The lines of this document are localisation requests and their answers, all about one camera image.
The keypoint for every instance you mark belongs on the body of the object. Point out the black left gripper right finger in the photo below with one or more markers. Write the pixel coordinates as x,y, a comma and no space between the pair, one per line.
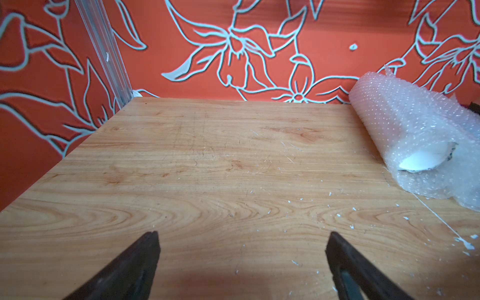
355,277

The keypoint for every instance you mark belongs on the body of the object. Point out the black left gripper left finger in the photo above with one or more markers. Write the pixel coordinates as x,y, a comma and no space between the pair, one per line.
129,276

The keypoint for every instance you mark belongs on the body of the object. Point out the aluminium frame post left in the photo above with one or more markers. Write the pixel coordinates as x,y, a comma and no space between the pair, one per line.
103,39

